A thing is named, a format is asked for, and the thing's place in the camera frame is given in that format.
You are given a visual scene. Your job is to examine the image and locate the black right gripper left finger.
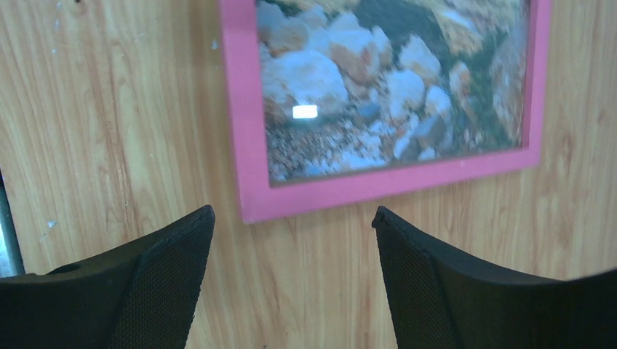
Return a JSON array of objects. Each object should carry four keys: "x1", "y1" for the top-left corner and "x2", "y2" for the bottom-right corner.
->
[{"x1": 1, "y1": 205, "x2": 215, "y2": 348}]

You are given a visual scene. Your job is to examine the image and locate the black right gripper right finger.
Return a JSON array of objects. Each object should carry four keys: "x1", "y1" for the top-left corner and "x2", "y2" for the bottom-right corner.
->
[{"x1": 372, "y1": 206, "x2": 616, "y2": 348}]

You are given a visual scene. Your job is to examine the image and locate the pink picture frame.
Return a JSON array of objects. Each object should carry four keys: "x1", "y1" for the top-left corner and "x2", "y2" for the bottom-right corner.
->
[{"x1": 218, "y1": 1, "x2": 553, "y2": 224}]

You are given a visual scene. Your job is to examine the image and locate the landscape beach photo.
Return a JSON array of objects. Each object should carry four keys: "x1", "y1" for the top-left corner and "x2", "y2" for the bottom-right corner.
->
[{"x1": 256, "y1": 0, "x2": 530, "y2": 185}]

